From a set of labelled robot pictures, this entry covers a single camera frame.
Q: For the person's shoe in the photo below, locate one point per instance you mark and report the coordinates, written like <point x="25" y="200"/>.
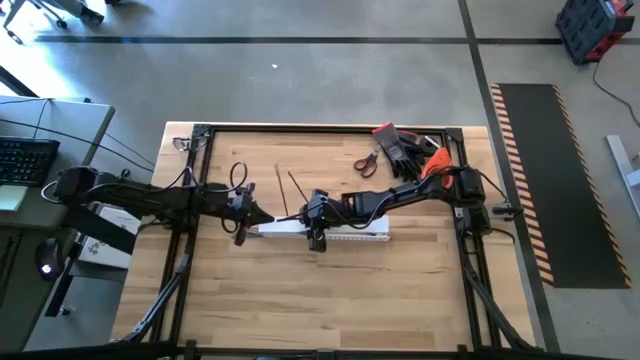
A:
<point x="92" y="17"/>

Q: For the black computer mouse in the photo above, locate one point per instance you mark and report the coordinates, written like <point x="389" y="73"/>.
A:
<point x="47" y="260"/>

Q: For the black work glove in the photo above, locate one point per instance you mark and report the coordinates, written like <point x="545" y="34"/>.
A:
<point x="392" y="147"/>
<point x="412" y="160"/>

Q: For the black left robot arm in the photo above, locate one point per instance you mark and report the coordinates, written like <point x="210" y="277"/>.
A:
<point x="150" y="197"/>

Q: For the black hazard-striped floor mat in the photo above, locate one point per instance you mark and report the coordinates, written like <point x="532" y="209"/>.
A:
<point x="560" y="190"/>

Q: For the orange tape dispenser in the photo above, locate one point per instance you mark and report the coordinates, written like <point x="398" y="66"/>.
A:
<point x="440" y="159"/>

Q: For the grey metal beam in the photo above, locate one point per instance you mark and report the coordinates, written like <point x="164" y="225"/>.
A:
<point x="622" y="170"/>

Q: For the black zip tie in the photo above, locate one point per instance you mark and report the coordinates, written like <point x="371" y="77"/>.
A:
<point x="297" y="186"/>
<point x="281" y="190"/>

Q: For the black red tool case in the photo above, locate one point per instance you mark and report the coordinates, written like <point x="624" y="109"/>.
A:
<point x="592" y="27"/>

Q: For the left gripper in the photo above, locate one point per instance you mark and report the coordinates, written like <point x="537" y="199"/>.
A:
<point x="240" y="210"/>

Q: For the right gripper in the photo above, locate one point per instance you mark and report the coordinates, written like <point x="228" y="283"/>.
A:
<point x="325" y="212"/>

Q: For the grey desk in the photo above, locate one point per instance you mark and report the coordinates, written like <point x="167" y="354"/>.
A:
<point x="75" y="150"/>

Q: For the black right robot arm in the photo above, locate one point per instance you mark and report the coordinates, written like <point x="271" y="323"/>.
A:
<point x="395" y="197"/>

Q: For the white cardboard box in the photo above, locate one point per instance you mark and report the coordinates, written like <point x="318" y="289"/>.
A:
<point x="105" y="255"/>

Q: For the grey rolling stand base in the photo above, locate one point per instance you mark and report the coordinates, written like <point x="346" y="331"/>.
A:
<point x="55" y="7"/>

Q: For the black tape roll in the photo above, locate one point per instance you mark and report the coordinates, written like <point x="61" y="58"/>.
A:
<point x="428" y="145"/>

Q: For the black keyboard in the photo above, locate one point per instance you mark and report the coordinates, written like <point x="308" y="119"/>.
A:
<point x="25" y="162"/>

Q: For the green sticky note pad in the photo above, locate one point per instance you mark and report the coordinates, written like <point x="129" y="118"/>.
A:
<point x="11" y="197"/>

